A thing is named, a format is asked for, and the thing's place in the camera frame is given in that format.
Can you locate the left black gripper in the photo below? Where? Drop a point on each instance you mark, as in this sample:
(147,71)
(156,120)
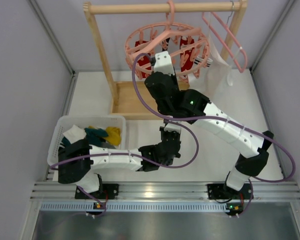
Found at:
(170,136)

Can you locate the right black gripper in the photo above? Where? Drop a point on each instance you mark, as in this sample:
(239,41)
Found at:
(159,80)

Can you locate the dark teal sock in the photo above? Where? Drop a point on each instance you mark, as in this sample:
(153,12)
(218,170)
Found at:
(95,136)

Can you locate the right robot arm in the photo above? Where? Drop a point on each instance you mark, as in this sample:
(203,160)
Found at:
(190,103)

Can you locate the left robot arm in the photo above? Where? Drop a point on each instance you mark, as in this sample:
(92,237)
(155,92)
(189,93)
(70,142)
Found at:
(79,160)

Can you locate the pink round clip hanger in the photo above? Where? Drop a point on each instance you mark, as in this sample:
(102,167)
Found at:
(160,34)

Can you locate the left red sock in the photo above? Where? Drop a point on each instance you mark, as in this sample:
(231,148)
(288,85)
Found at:
(142,61)

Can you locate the red sock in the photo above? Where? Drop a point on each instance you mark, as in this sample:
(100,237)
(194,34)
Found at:
(142,61)
(186,61)

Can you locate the wooden clothes rack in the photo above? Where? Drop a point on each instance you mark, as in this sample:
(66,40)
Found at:
(125,101)

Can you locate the right red sock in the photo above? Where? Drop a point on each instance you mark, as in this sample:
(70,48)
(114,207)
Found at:
(186,61)

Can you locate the yellow sock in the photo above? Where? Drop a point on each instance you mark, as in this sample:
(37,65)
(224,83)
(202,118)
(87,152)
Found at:
(114,135)

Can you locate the white cloth garment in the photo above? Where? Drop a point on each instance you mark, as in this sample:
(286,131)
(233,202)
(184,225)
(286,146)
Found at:
(219,74)

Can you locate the grey sock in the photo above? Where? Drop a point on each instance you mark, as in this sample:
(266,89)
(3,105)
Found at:
(107,145)

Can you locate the white sock in basket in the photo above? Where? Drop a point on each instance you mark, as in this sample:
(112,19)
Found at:
(73,135)

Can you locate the white plastic basket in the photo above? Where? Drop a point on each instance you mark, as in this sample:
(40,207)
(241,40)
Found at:
(83,121)

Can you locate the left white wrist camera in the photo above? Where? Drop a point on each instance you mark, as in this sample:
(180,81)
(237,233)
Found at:
(171,126)

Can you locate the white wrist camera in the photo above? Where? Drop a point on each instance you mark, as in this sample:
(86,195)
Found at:
(171,126)
(163,63)

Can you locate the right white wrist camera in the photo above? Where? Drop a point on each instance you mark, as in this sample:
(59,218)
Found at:
(163,63)

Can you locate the white slotted cable duct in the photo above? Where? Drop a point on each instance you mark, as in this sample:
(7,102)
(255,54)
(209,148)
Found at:
(191,207)

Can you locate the aluminium mounting rail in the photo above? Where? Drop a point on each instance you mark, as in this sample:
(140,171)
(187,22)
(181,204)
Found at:
(148,191)

